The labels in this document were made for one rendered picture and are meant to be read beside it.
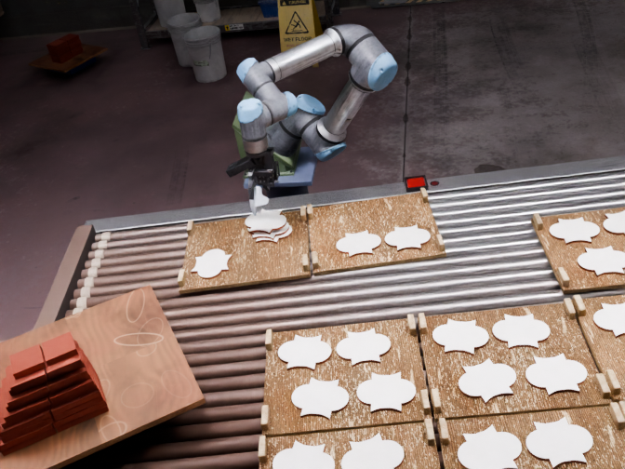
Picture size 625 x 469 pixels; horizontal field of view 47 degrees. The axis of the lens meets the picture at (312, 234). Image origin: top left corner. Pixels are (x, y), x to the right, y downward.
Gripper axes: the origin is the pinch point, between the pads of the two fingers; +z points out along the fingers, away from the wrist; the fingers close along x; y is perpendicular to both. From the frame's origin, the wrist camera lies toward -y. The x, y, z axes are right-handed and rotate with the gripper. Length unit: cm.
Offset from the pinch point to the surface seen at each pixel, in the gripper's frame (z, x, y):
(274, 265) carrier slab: 12.4, -16.2, 8.0
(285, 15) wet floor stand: 56, 348, -95
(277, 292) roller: 14.7, -26.1, 11.4
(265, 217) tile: 8.1, 3.7, -0.5
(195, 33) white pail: 66, 339, -170
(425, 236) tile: 10, 0, 53
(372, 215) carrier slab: 11.0, 12.0, 34.2
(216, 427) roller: 16, -77, 10
